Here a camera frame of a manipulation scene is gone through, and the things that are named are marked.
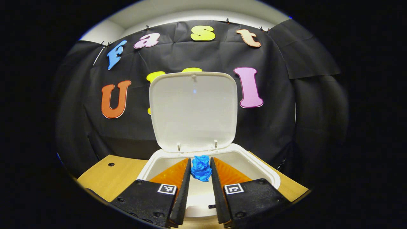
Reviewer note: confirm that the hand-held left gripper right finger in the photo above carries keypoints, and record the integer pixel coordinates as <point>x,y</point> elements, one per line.
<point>217,197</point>

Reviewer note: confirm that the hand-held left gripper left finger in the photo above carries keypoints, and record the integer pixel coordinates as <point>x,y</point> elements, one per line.
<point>183,194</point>

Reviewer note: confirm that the blue paper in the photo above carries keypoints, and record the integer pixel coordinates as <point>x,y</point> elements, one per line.
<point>201,170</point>

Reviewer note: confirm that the white desktop garbage bin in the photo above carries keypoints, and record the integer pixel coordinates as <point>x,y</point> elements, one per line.
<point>194,111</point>

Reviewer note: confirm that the wooden desktop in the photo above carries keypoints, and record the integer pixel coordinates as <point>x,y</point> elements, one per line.
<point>105,181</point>

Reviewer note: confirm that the black backdrop cloth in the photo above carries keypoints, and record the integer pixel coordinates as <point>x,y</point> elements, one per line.
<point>270,127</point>

